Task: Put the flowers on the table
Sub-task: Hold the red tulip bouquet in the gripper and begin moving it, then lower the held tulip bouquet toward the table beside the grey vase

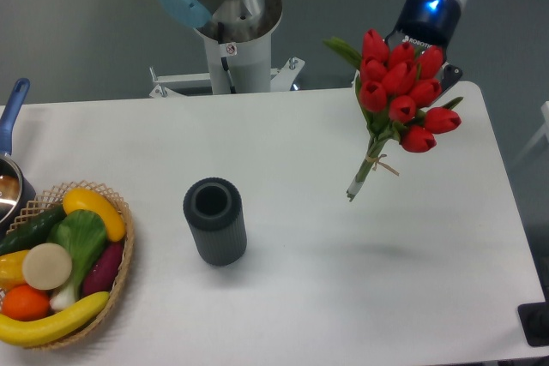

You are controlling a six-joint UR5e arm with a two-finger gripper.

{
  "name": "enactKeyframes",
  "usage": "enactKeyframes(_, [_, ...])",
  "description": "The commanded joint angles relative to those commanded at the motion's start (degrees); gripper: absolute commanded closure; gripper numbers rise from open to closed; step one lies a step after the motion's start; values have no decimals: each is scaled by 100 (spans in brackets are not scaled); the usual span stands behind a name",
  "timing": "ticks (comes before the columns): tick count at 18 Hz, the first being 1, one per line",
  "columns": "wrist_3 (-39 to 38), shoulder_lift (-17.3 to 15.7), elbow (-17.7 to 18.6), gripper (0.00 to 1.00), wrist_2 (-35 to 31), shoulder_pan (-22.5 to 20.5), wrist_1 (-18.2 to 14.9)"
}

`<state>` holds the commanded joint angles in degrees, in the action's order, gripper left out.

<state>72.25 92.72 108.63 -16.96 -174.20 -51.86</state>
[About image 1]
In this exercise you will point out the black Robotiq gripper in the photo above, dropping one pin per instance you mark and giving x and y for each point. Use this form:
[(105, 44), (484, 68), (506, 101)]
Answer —
[(424, 23)]

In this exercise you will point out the red tulip bouquet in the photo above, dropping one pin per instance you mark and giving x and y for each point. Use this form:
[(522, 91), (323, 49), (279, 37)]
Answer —
[(395, 89)]

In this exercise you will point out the black device at table edge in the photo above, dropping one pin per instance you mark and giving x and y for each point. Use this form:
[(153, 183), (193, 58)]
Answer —
[(534, 320)]

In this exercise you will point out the dark grey ribbed vase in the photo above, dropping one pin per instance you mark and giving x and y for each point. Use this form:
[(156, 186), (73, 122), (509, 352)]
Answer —
[(213, 209)]

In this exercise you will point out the green bok choy toy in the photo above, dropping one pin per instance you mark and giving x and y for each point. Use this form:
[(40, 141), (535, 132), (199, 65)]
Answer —
[(83, 235)]

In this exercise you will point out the purple sweet potato toy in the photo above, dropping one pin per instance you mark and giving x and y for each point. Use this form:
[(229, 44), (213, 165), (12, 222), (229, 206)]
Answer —
[(102, 275)]

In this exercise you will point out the woven wicker basket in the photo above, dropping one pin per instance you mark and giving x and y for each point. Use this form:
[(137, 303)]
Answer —
[(54, 196)]

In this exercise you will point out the green cucumber toy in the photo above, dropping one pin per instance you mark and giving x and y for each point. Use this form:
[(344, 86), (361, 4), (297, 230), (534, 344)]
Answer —
[(33, 232)]

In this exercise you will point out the beige round disc toy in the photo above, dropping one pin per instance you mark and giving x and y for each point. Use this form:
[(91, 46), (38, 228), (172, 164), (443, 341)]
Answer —
[(46, 266)]

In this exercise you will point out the yellow pepper toy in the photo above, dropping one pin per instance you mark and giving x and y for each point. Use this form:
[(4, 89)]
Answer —
[(11, 269)]

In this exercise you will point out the orange fruit toy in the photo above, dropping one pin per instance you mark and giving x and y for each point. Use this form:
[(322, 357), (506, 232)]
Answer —
[(24, 303)]

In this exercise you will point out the yellow banana toy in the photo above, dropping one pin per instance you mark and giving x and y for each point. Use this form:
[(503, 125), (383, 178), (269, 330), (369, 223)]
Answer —
[(53, 327)]

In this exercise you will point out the white chair frame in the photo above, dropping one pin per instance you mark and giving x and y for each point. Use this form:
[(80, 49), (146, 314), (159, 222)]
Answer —
[(538, 141)]

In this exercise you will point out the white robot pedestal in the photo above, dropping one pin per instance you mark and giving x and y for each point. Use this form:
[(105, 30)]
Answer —
[(244, 67)]

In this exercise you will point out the blue handled saucepan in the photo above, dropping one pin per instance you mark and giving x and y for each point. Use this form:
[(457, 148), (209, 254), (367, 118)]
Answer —
[(16, 190)]

